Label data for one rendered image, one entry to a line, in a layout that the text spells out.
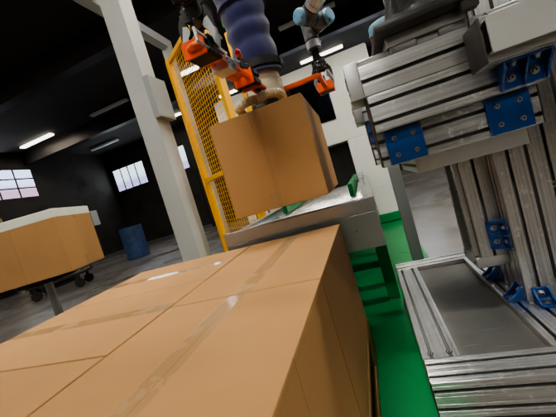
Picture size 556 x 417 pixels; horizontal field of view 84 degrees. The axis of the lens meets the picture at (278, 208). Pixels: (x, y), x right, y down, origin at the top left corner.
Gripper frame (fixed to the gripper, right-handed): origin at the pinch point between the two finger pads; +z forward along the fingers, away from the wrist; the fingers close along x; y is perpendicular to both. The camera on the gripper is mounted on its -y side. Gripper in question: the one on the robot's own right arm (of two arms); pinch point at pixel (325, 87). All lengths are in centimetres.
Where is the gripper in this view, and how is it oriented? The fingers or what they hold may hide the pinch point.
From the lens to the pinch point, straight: 183.4
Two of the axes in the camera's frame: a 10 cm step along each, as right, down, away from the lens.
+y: -2.7, 1.6, -9.5
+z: 3.0, 9.5, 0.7
